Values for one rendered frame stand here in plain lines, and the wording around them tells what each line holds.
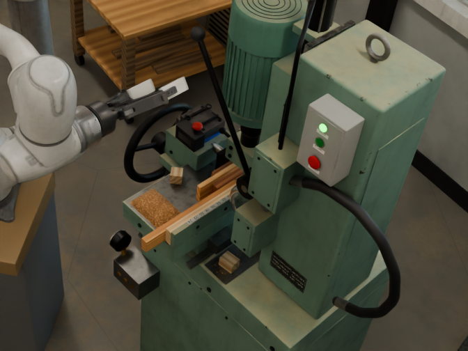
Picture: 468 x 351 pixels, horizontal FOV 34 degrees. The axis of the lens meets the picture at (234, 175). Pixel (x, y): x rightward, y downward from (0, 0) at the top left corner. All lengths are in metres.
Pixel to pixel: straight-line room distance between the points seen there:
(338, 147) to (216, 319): 0.82
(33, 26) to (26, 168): 0.59
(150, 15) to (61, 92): 1.99
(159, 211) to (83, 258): 1.11
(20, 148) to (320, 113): 0.59
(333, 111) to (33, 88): 0.57
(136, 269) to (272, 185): 0.72
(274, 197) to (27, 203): 0.94
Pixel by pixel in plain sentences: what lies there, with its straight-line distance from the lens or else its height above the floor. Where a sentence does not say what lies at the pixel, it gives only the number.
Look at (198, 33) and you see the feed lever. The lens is 1.76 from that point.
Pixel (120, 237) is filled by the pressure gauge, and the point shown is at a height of 0.69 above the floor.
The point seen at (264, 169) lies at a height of 1.26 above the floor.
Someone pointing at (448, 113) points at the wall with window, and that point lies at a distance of 3.44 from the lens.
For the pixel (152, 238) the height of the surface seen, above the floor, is 0.94.
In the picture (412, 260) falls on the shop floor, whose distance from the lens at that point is 3.31.
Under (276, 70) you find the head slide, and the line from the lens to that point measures 1.73.
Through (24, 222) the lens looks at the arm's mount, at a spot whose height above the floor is 0.67.
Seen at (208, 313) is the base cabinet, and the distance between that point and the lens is 2.21.
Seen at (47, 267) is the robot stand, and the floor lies 0.35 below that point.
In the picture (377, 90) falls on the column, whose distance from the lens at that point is 1.56.
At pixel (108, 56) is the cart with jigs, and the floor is 0.18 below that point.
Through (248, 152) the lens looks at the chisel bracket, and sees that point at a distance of 2.01.
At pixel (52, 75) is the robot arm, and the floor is 1.56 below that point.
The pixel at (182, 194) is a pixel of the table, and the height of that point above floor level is 0.90.
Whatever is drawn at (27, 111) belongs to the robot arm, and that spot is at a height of 1.49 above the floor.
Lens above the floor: 2.47
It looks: 46 degrees down
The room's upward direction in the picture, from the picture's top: 8 degrees clockwise
